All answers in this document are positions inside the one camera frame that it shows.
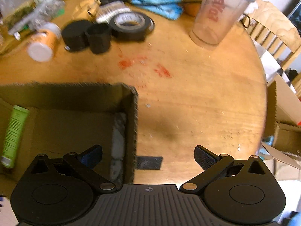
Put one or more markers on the cotton swab bag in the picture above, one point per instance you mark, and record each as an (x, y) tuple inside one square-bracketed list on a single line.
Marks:
[(107, 12)]

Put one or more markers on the black electrical tape roll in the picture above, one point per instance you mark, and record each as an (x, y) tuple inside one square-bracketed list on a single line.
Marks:
[(130, 26)]

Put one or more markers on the green tube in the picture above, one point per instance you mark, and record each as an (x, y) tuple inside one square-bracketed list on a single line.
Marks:
[(13, 135)]

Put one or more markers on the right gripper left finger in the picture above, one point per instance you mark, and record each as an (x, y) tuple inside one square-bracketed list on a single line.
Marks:
[(90, 157)]

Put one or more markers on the wooden chair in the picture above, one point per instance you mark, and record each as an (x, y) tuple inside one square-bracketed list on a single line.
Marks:
[(269, 27)]

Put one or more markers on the kiwi fruit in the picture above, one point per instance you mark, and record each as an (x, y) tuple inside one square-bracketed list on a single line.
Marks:
[(191, 7)]

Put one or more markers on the clear bag dark contents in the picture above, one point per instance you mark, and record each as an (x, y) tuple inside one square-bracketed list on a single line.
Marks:
[(33, 18)]

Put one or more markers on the yellow earphone case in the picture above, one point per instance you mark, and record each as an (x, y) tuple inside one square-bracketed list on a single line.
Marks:
[(86, 10)]

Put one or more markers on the black hexagonal holder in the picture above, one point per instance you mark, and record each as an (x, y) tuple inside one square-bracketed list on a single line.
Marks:
[(82, 34)]

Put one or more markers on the cardboard box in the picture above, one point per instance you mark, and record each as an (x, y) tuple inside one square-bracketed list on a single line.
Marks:
[(71, 118)]

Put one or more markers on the amber kapton tape roll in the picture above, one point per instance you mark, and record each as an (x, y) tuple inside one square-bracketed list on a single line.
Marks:
[(151, 27)]

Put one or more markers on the marble pattern bar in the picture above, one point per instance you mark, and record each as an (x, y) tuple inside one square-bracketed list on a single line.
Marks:
[(118, 149)]

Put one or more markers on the blue wet wipes pack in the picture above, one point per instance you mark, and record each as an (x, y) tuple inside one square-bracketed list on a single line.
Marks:
[(169, 9)]

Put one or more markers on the clear shaker bottle grey lid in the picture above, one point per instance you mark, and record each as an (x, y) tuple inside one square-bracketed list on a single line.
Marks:
[(215, 19)]

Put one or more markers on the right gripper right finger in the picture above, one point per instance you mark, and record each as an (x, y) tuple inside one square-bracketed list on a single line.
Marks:
[(214, 166)]

